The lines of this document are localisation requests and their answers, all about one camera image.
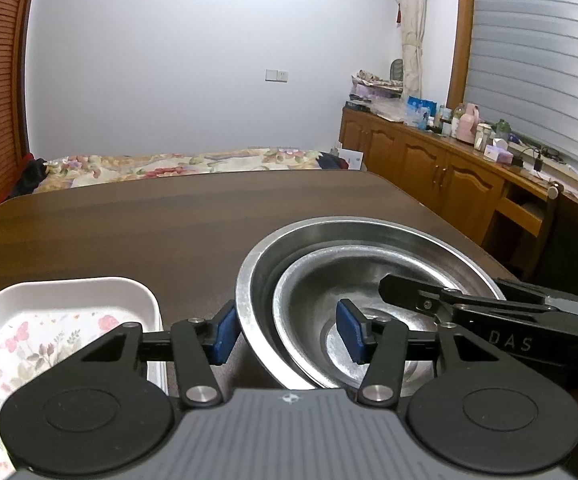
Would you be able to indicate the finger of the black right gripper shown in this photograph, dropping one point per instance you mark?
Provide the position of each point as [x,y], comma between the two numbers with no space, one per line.
[535,332]

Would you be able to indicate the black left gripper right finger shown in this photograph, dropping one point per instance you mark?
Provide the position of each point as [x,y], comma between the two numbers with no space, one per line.
[464,400]

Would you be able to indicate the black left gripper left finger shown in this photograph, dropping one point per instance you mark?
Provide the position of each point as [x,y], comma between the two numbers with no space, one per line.
[116,401]

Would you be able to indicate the large floral white tray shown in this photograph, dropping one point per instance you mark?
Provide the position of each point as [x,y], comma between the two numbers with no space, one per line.
[42,323]

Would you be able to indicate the large steel bowl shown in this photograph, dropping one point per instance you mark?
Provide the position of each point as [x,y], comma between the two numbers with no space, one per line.
[263,266]

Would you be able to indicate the wooden sideboard cabinet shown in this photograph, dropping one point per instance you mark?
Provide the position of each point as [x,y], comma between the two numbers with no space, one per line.
[523,220]

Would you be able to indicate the pink bottle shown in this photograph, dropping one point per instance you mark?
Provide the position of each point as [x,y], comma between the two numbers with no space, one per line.
[467,124]

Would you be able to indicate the floral bed blanket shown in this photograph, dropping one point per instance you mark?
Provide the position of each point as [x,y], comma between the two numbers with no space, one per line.
[79,171]

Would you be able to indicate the blue photo card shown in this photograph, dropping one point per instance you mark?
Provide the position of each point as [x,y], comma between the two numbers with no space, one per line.
[419,112]

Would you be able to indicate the dark clothing on bed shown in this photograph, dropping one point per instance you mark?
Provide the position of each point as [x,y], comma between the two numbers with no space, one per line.
[33,173]

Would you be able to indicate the window roller blind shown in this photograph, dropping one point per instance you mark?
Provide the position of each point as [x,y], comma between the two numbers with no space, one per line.
[523,68]

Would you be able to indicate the stack of folded fabrics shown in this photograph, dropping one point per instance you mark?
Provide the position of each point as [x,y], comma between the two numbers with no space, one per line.
[367,87]

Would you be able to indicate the beige curtain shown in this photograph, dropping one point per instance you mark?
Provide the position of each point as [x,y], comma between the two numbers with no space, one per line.
[413,24]

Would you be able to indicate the white wall switch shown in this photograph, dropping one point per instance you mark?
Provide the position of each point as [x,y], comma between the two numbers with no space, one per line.
[276,76]

